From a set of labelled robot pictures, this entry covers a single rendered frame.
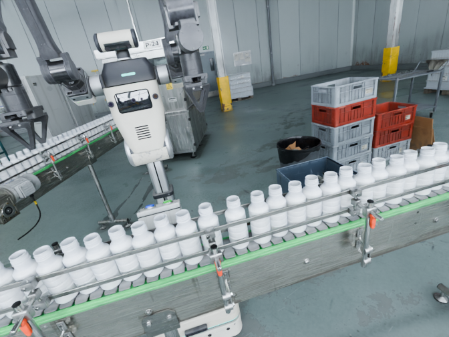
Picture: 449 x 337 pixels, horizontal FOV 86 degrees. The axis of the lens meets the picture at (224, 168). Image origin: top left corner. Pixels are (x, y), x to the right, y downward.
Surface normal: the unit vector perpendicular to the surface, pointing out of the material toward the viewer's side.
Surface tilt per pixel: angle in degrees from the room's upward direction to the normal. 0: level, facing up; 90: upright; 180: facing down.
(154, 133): 90
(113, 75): 90
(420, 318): 0
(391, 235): 90
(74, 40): 90
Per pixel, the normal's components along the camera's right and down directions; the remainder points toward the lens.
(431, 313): -0.15, -0.90
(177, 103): -0.07, 0.42
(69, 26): 0.23, 0.36
